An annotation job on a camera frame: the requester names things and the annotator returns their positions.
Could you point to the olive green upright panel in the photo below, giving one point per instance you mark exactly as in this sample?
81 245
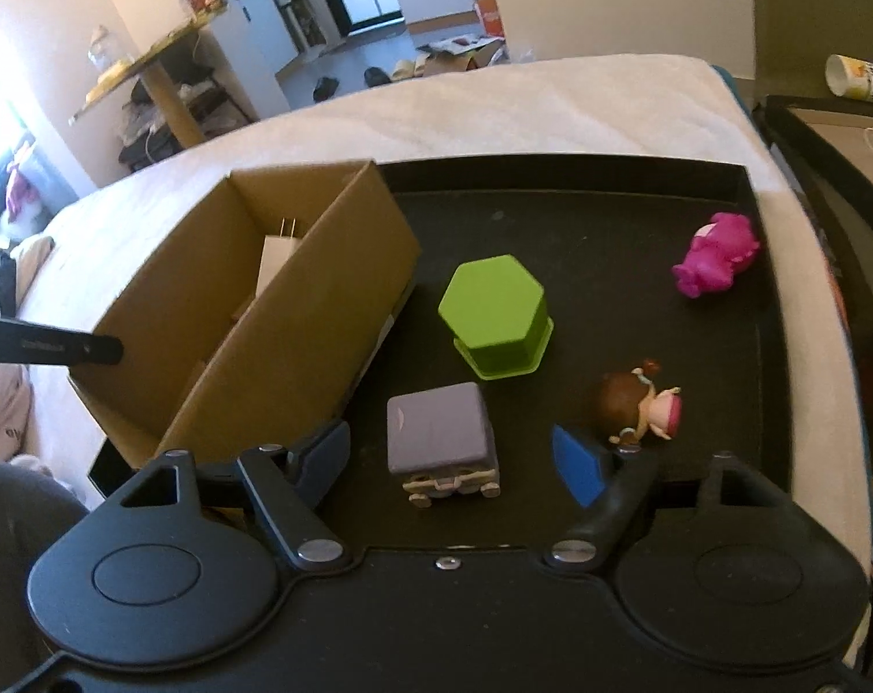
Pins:
819 14

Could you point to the person's left leg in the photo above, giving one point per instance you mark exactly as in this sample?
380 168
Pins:
17 556

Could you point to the green hexagonal box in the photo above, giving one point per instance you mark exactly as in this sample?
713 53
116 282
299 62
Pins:
490 303

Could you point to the round yellow table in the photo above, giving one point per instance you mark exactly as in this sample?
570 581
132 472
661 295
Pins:
172 101

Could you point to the orange carton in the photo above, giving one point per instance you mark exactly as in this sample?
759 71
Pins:
489 14

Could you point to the brown cardboard box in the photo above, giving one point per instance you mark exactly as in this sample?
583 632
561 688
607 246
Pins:
321 289

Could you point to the pink toy figure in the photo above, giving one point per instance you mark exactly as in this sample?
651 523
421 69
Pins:
718 253

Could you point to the white cabinet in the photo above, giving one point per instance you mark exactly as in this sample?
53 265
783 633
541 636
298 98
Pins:
256 50

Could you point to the black tray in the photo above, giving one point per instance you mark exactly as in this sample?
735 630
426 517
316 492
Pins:
609 231

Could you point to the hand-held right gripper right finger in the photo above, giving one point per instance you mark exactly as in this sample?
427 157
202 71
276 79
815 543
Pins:
580 465

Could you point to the dark cloth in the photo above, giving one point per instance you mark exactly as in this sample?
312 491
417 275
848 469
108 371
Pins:
3 281

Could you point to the glass jar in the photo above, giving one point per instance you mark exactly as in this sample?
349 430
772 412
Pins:
109 50

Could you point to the grey cube toy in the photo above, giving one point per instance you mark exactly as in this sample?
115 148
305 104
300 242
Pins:
436 426

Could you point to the black shoe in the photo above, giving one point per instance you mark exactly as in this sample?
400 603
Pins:
326 89
375 76

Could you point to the white charger plug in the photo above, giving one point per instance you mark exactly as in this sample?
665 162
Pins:
274 260

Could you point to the pink cloth bundle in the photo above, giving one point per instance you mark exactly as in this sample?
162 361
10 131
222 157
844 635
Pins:
24 188

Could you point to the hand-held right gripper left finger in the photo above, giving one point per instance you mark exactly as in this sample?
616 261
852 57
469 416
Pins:
328 455

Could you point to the brown-haired doll figurine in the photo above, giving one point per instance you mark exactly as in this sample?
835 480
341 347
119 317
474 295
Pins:
627 401

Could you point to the clear plastic bag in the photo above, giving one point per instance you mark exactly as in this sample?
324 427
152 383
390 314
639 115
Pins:
524 55

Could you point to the black side table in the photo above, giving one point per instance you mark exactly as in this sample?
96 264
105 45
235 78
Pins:
833 151

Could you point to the white printed cup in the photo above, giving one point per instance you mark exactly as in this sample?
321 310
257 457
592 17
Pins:
859 79

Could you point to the yellow slipper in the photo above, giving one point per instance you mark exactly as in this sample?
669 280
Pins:
416 66
399 72

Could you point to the open cardboard box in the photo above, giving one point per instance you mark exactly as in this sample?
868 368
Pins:
458 54

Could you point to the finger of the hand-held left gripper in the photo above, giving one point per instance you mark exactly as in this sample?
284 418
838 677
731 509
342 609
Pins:
53 350

